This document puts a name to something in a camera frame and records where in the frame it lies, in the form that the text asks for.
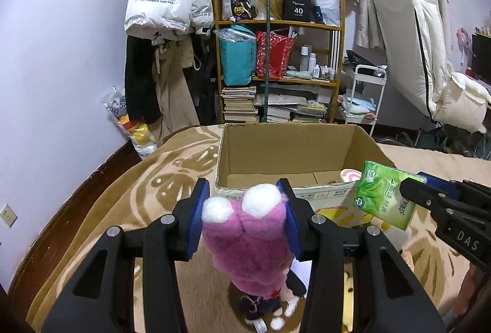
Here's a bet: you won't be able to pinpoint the green tissue pack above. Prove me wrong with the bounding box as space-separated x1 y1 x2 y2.
354 160 427 230

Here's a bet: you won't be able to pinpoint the pink swirl plush roll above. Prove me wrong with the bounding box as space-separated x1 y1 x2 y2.
339 169 362 183

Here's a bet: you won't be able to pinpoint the pink plush toy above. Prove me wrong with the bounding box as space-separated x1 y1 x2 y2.
201 183 294 299

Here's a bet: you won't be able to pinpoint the purple-dressed plush doll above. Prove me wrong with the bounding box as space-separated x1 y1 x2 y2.
237 271 307 332

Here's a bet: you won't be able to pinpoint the person right hand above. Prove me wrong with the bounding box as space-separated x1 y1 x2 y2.
453 264 482 318

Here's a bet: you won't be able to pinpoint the cardboard box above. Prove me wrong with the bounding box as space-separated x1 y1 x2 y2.
215 122 393 228

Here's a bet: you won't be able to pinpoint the white utility cart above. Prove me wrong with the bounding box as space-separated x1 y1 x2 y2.
338 64 388 136

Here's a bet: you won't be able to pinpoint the plastic bag of toys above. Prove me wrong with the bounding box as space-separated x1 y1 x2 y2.
102 86 158 159

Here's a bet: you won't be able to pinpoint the cream recliner chair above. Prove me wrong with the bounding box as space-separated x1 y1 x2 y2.
372 0 490 134

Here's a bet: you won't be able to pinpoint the wooden shelf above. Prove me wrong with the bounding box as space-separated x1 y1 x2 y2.
238 0 346 123

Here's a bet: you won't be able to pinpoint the stack of books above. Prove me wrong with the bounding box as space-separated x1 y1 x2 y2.
221 86 260 123

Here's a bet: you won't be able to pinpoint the red gift bag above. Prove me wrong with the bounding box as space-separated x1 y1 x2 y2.
256 32 296 79

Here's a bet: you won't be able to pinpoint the black garment hanging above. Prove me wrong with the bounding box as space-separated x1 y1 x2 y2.
124 36 161 124

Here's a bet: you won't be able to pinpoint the beige trousers hanging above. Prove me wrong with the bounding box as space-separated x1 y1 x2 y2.
148 36 200 145

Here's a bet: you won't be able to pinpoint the black box with 40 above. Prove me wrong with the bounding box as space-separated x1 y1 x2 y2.
282 0 311 22

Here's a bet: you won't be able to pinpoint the teal bag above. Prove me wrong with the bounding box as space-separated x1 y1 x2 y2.
214 25 256 86

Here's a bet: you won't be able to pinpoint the green pole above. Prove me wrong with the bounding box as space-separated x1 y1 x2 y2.
262 0 270 123

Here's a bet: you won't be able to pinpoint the wall socket upper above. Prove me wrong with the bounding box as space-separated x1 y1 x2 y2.
0 204 17 228

